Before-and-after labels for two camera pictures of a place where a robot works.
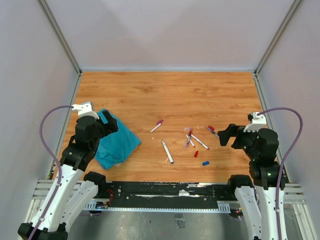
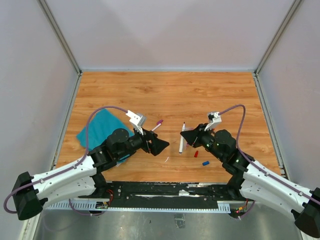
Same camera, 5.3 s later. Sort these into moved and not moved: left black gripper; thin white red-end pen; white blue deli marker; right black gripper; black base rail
Moved: white blue deli marker; right black gripper; left black gripper
Not moved: black base rail; thin white red-end pen
